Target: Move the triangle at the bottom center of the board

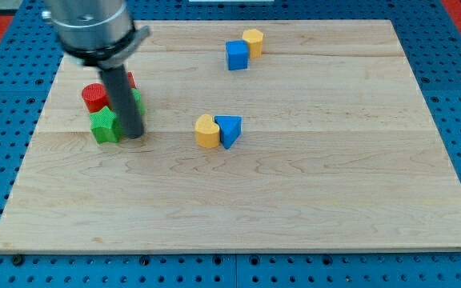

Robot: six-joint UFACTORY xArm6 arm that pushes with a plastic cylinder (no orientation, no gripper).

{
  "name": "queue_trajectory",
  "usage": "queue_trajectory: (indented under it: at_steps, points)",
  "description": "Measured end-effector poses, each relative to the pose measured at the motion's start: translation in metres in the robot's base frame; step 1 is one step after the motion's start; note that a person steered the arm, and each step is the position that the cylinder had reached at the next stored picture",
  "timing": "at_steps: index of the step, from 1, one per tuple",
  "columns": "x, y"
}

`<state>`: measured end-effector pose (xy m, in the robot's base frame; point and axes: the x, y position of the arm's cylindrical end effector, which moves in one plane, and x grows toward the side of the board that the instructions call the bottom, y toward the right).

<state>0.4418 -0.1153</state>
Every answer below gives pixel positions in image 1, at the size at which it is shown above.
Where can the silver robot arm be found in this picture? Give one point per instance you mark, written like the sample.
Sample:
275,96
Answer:
99,33

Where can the blue triangle block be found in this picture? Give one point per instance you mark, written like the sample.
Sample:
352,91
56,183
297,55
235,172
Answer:
230,129

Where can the wooden board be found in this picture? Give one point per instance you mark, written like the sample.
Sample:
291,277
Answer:
338,152

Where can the yellow heart block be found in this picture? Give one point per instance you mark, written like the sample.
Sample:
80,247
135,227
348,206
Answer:
207,131

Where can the blue cube block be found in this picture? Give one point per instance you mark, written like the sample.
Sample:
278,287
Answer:
237,55

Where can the green block behind rod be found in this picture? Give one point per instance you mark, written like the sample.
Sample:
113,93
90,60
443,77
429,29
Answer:
138,100

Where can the yellow hexagon block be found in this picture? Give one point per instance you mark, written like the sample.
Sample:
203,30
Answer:
254,41

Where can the red block behind rod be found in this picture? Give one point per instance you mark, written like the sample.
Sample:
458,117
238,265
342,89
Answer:
130,77

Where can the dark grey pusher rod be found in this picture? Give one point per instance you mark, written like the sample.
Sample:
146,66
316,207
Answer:
122,101

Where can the green star block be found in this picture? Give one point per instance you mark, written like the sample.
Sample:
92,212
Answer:
104,126

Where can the red cylinder block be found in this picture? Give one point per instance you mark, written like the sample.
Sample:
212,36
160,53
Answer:
95,97

